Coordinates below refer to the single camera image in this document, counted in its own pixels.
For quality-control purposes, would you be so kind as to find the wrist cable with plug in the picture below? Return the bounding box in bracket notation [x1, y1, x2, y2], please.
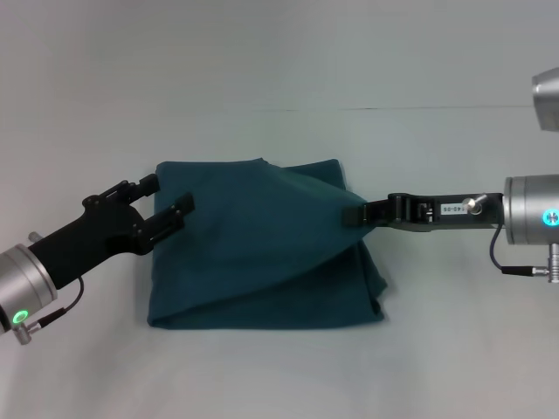
[462, 193, 559, 285]
[12, 230, 86, 347]

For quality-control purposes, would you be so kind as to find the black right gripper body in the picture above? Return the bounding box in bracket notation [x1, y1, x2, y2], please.
[383, 191, 507, 235]

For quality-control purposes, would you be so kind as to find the left wrist cable with plug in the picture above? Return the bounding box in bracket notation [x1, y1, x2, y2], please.
[12, 230, 86, 347]

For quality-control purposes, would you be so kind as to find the teal blue t-shirt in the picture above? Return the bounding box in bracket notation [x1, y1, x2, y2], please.
[145, 157, 389, 333]

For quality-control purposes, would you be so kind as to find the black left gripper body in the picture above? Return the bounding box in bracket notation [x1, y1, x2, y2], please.
[26, 190, 155, 292]

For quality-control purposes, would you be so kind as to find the right wrist cable with plug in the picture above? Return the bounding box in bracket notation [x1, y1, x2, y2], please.
[462, 193, 559, 285]

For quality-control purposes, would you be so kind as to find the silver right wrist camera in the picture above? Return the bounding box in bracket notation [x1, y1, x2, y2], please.
[531, 65, 559, 132]

